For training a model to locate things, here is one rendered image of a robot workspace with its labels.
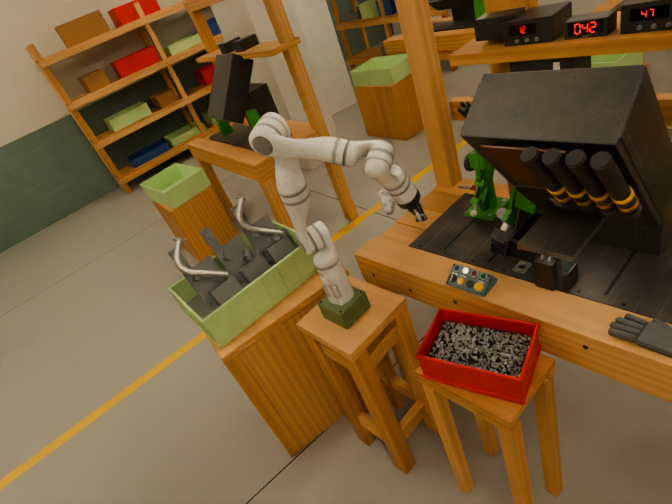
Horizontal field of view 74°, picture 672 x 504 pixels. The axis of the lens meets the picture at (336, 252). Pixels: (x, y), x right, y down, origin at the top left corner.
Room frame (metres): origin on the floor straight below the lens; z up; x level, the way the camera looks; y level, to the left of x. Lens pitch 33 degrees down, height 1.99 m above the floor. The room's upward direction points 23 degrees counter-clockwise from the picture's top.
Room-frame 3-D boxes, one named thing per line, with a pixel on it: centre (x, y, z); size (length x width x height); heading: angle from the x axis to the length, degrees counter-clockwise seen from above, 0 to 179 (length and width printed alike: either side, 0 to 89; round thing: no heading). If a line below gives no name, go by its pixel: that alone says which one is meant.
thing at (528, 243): (1.02, -0.71, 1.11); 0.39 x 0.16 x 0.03; 121
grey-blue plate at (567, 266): (0.98, -0.66, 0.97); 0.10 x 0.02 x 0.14; 121
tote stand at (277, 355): (1.79, 0.39, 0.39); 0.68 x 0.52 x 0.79; 111
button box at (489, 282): (1.15, -0.40, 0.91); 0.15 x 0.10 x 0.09; 31
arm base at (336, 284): (1.33, 0.04, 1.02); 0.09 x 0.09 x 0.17; 41
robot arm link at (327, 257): (1.33, 0.04, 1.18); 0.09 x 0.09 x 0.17; 15
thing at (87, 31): (7.64, 1.33, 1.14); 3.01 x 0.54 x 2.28; 115
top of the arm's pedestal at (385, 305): (1.33, 0.04, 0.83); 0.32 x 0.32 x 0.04; 32
